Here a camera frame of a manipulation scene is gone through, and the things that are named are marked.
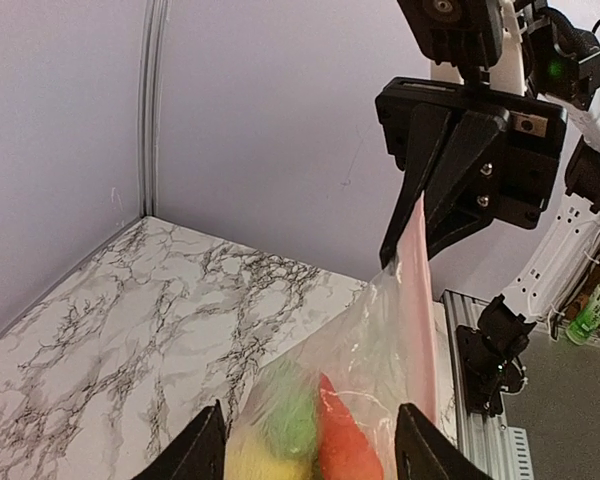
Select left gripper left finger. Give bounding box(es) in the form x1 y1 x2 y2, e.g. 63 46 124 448
137 401 227 480

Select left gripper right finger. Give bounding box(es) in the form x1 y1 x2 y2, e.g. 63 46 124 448
395 403 490 480

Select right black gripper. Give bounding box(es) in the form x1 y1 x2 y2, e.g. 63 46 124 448
375 77 567 268

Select yellow toy lemon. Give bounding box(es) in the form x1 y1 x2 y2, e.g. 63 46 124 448
224 441 313 480

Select orange toy carrot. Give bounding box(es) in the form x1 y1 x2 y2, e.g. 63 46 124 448
318 374 384 480

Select clear zip top bag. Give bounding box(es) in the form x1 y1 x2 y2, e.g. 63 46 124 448
226 203 438 479

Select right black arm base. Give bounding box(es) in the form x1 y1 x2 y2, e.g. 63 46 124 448
455 295 537 418

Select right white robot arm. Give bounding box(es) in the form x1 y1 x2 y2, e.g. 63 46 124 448
375 1 600 321

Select green drink bottle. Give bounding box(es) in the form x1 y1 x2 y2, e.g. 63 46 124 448
565 283 600 346

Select front aluminium rail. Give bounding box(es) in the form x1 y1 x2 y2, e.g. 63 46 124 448
442 291 536 479

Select left aluminium frame post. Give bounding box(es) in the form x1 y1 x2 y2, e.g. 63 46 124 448
137 0 171 218

